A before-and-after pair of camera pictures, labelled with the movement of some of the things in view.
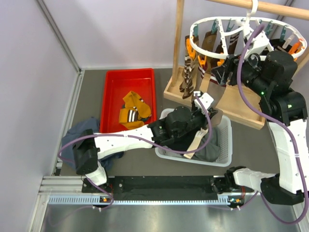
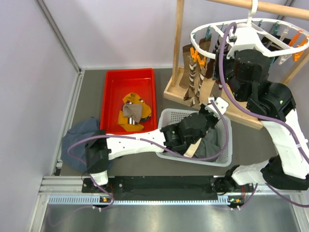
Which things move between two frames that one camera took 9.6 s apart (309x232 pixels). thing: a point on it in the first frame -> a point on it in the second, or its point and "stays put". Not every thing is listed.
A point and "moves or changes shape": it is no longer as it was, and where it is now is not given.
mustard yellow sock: x=133 y=100 stays put
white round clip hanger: x=252 y=9 moves or changes shape
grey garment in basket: x=210 y=153 stays put
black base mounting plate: x=156 y=188 stays put
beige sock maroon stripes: x=216 y=91 -> x=133 y=110
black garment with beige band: x=187 y=143 stays put
